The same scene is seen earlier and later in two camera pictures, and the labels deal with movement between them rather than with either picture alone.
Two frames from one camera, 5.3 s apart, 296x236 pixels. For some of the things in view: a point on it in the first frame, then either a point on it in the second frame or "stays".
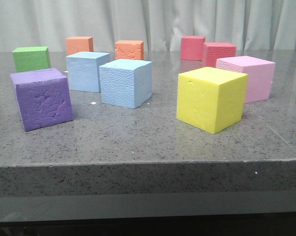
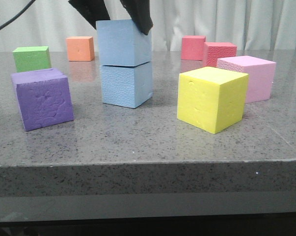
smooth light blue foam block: x=83 y=70 to x=122 y=43
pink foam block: x=260 y=74 stays
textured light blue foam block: x=126 y=83 stays
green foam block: x=31 y=58 stays
